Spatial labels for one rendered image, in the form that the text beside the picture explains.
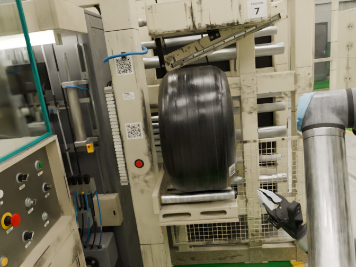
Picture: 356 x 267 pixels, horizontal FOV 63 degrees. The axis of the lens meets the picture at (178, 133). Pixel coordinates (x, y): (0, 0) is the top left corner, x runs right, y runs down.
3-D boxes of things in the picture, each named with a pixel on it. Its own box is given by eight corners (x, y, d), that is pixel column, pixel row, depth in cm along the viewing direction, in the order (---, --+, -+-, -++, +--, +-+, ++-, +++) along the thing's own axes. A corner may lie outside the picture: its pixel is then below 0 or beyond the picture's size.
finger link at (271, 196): (254, 194, 114) (272, 211, 111) (258, 188, 109) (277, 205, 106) (258, 188, 115) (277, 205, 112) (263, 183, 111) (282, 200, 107)
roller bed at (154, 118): (145, 165, 177) (138, 117, 170) (149, 156, 191) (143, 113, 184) (177, 162, 175) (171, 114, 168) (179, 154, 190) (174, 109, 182)
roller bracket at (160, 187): (153, 215, 129) (151, 195, 126) (164, 178, 167) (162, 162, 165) (161, 215, 129) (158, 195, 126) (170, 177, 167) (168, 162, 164)
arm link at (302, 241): (311, 249, 96) (327, 229, 100) (299, 237, 98) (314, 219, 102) (301, 254, 103) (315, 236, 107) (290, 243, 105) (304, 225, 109)
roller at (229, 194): (158, 199, 130) (159, 192, 134) (160, 206, 132) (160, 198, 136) (237, 194, 126) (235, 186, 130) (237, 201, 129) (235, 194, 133)
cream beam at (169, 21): (148, 36, 144) (143, 4, 140) (155, 38, 168) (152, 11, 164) (272, 20, 138) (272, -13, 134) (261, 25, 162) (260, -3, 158)
